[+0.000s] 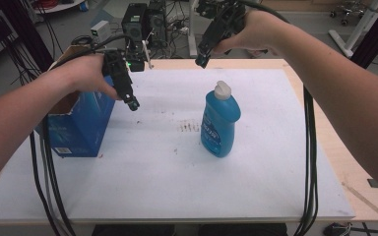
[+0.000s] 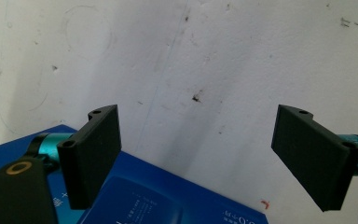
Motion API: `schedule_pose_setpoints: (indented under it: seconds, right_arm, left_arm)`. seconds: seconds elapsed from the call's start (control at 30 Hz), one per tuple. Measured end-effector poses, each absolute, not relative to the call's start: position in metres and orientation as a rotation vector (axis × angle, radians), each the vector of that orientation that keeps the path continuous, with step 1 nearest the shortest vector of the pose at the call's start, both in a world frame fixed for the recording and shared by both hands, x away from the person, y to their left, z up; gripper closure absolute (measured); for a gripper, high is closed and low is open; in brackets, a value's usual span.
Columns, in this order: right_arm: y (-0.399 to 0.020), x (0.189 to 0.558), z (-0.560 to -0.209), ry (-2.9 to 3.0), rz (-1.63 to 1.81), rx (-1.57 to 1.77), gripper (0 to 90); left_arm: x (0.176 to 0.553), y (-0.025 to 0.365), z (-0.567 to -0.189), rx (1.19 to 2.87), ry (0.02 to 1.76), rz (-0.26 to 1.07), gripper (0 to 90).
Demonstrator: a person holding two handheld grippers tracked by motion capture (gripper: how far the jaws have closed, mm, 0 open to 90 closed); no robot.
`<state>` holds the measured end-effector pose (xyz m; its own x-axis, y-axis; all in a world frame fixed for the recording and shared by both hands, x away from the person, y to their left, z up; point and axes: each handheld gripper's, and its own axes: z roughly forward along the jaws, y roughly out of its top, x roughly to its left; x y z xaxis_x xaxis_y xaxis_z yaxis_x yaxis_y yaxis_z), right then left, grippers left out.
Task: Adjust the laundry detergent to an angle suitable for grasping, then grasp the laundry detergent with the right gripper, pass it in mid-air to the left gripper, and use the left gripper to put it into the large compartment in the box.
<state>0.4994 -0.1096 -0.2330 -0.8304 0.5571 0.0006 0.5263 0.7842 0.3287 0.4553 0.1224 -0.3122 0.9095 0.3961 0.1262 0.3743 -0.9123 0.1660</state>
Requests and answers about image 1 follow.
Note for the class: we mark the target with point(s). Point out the white foam board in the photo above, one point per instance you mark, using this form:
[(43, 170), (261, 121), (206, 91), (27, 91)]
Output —
[(177, 180)]

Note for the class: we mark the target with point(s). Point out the black curtain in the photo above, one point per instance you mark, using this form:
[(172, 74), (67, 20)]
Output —
[(377, 32), (26, 32)]

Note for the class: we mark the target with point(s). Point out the white desk leg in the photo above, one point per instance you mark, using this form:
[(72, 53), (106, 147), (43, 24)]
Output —
[(356, 31)]

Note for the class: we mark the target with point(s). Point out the blue cardboard box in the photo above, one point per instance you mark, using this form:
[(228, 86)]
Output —
[(78, 128)]

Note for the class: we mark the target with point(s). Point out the small black tape square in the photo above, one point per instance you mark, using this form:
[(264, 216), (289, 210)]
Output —
[(374, 183)]

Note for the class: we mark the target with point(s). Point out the office chair wheel base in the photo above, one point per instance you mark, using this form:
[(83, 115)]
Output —
[(347, 11)]

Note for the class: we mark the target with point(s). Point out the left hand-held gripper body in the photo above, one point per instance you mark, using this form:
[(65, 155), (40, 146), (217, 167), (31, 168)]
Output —
[(118, 75)]

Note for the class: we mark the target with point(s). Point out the small white device box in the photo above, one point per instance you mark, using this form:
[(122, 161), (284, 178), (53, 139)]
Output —
[(100, 31)]

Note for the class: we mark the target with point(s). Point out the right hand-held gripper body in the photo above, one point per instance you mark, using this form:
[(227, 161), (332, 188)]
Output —
[(221, 26)]

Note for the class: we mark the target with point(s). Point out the white metal post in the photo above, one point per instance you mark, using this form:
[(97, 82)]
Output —
[(193, 29)]

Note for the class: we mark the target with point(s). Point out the person's right hand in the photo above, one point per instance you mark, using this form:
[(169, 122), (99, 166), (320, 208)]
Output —
[(259, 32)]

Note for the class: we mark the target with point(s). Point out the person's left hand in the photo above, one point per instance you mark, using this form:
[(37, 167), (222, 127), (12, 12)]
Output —
[(82, 75)]

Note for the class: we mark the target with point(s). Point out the blue bottle with white cap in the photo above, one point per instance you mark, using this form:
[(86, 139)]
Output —
[(220, 124)]

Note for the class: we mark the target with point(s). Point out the black computer tower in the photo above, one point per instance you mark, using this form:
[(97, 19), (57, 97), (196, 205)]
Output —
[(157, 23), (134, 23)]

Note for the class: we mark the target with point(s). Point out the black device with green light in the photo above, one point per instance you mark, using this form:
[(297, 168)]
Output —
[(135, 64)]

